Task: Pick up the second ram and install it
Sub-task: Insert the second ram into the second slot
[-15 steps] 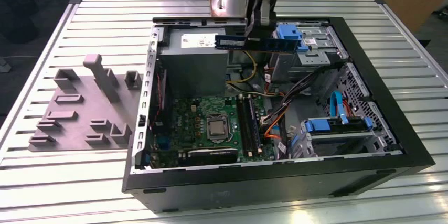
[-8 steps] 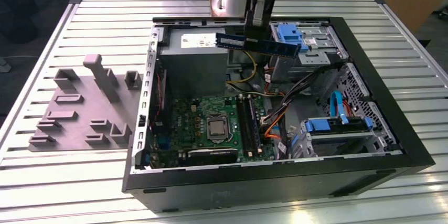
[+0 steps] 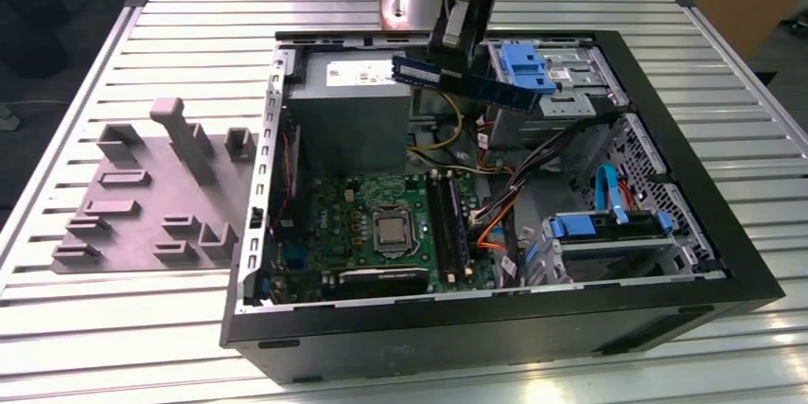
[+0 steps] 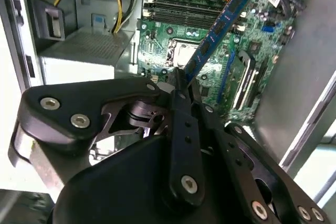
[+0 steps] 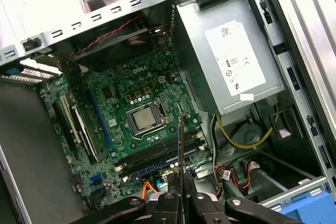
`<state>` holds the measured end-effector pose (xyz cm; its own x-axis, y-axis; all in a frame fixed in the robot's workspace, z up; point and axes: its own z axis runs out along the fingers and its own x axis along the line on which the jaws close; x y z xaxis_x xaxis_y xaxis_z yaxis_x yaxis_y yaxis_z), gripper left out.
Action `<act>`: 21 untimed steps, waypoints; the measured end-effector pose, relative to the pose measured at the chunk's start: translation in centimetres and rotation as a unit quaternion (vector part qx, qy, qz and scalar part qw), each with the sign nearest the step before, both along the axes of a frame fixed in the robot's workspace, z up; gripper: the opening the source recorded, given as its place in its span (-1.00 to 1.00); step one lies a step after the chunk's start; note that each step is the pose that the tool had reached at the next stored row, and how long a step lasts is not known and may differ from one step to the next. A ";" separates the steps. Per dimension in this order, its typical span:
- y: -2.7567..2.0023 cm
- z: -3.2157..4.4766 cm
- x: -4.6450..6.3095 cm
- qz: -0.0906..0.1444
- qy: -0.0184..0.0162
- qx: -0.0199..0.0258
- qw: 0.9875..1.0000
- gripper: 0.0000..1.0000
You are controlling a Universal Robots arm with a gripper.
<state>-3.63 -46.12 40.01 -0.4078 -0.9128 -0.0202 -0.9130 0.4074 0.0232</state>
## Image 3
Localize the blue RAM stick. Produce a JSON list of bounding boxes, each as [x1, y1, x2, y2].
[[391, 54, 543, 115]]

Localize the black RAM slot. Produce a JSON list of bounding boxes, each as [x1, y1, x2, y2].
[[425, 169, 460, 285]]

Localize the blue drive carrier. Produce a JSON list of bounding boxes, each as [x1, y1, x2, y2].
[[495, 43, 560, 93]]

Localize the metal drive cage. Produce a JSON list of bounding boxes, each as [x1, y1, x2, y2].
[[485, 42, 632, 149]]

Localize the grey power supply unit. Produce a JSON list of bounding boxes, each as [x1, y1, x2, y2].
[[287, 48, 416, 176]]

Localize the green motherboard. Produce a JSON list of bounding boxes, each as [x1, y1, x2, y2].
[[271, 169, 500, 304]]

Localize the metal socket cover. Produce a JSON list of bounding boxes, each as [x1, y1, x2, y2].
[[372, 207, 416, 252]]

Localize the hard disk in blue carrier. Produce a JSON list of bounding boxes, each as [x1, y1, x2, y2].
[[545, 209, 675, 244]]

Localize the silver CPU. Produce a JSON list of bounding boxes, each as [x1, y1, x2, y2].
[[376, 220, 411, 243]]

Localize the CPU socket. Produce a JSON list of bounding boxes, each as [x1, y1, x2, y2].
[[369, 203, 421, 255]]

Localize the metal disk bay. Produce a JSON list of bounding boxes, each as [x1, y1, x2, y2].
[[541, 233, 696, 282]]

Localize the black graphics card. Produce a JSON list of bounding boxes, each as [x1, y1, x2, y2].
[[321, 266, 431, 301]]

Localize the grey parts rack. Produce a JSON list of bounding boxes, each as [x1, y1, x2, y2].
[[49, 96, 260, 275]]

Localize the black PC case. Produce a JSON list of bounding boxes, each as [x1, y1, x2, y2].
[[217, 28, 788, 385]]

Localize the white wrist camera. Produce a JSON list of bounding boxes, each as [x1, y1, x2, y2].
[[440, 0, 473, 49]]

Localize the yellow wire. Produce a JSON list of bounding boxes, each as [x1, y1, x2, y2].
[[407, 91, 465, 154]]

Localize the black cable bundle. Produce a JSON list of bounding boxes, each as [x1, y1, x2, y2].
[[469, 124, 576, 225]]

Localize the blue flat wire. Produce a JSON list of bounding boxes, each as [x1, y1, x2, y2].
[[592, 162, 632, 225]]

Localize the orange wire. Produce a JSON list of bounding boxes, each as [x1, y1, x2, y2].
[[476, 221, 507, 252]]

